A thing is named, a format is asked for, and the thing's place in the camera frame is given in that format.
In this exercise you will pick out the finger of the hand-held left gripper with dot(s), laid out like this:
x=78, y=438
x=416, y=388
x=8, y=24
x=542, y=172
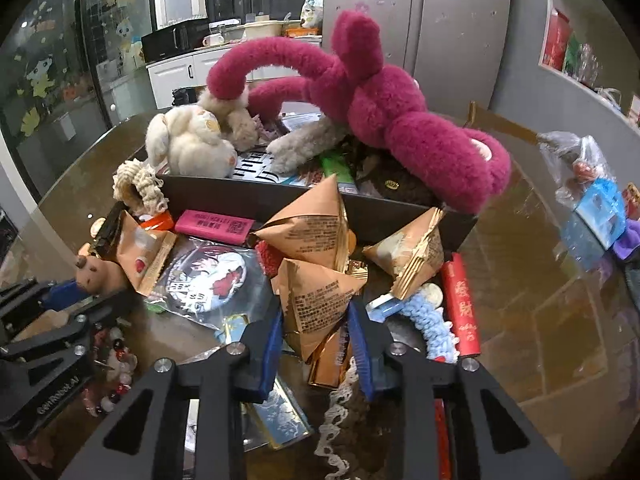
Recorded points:
x=65, y=332
x=60, y=294

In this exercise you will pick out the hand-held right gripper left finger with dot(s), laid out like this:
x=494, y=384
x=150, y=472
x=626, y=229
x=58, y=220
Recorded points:
x=266, y=355

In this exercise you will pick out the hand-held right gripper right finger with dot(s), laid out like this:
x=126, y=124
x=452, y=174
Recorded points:
x=361, y=355

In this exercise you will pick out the brown white lace scrunchie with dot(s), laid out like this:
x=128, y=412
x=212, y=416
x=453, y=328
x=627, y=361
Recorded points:
x=340, y=410

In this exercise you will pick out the kraft paper snack packet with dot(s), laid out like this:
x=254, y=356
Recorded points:
x=310, y=305
x=305, y=225
x=142, y=255
x=410, y=255

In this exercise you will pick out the red bayberry ball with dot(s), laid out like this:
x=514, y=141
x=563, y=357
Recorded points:
x=269, y=260

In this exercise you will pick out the plain red lighter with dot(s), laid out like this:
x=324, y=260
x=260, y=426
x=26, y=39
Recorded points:
x=441, y=435

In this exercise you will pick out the black cardboard box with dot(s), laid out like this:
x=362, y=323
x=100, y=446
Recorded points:
x=225, y=195

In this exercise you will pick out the dark brown glossy desktop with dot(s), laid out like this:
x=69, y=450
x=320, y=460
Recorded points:
x=525, y=285

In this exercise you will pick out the copper lighter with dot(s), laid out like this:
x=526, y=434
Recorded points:
x=327, y=365

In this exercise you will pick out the small brown bear figure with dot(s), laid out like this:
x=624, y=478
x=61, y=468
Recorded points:
x=92, y=272

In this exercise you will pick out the light blue hair clip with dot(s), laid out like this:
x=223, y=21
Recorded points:
x=385, y=306

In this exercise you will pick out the blue patterned lighter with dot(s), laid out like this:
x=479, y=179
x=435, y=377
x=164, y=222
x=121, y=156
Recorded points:
x=280, y=410

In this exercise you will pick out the blue crochet scrunchie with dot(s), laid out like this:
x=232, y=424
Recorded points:
x=430, y=322

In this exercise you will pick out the black hair clip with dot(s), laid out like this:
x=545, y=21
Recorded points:
x=107, y=232

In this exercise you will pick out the cartoon badge in plastic bag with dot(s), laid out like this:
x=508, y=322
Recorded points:
x=210, y=275

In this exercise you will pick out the red lighter with gold characters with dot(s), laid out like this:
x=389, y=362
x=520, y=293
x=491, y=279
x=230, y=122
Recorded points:
x=462, y=305

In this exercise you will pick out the cream crochet scrunchie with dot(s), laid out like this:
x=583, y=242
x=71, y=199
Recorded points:
x=140, y=185

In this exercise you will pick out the pink lighter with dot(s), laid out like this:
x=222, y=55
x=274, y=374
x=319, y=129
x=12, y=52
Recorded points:
x=212, y=224

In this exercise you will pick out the dark brown plush pouch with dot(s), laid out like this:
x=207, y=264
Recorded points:
x=395, y=182

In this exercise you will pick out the green snack packet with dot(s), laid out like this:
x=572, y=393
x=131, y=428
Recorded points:
x=340, y=167

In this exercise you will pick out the white magazine with black print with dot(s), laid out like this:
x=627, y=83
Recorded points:
x=260, y=165

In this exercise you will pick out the cream plush rabbit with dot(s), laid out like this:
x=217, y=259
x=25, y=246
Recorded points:
x=190, y=142

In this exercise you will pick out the glass door with stickers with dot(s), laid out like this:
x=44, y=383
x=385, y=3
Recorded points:
x=50, y=85

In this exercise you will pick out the grey beige plush toy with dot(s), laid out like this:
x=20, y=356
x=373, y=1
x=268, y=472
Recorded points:
x=310, y=140

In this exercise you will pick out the white kitchen cabinet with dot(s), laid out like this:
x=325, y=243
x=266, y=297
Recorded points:
x=180, y=72

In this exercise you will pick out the pink plush bear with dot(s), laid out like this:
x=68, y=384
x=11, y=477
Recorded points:
x=380, y=100

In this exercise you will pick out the wooden chair back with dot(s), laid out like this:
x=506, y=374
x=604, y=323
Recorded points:
x=500, y=125

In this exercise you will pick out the blue carton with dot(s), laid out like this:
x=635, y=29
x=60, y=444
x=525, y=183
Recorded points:
x=595, y=215

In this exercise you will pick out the grey cloth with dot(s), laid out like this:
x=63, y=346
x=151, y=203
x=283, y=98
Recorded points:
x=633, y=285

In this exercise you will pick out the black microwave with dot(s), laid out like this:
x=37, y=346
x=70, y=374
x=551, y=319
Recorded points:
x=175, y=37

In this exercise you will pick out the clear plastic bag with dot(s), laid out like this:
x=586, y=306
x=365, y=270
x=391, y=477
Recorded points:
x=575, y=170

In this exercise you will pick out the purple cloth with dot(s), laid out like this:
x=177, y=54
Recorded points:
x=631, y=240

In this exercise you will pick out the white mug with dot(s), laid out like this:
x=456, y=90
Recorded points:
x=214, y=39

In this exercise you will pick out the cream basin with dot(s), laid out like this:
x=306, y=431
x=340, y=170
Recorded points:
x=265, y=27

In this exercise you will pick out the silver refrigerator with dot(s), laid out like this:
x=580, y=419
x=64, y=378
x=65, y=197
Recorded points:
x=415, y=15

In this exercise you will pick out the printed plastic bag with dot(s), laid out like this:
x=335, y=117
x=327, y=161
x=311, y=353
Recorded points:
x=312, y=10

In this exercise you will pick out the green box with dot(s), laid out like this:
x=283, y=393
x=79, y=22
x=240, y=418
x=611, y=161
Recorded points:
x=571, y=54

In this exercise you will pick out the red box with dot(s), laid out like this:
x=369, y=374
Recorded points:
x=555, y=42

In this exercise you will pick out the white wall bin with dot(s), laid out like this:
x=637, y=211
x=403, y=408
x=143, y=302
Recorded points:
x=65, y=126

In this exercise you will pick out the white wall shelf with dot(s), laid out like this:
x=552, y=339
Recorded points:
x=600, y=20

